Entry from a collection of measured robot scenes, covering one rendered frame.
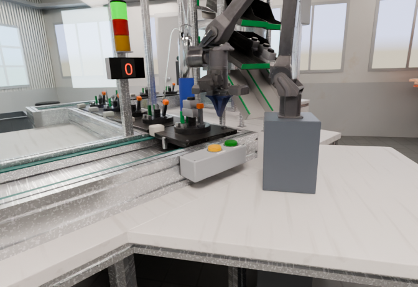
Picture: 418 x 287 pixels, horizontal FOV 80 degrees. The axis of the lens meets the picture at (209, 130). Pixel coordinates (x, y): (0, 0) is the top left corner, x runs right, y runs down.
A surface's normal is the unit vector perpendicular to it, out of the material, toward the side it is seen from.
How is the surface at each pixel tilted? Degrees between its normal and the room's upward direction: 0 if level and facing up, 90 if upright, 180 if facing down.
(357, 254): 0
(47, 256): 0
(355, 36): 90
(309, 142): 90
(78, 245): 0
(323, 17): 90
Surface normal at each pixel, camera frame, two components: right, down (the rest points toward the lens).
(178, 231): -0.03, -0.97
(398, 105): -0.21, 0.24
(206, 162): 0.66, 0.16
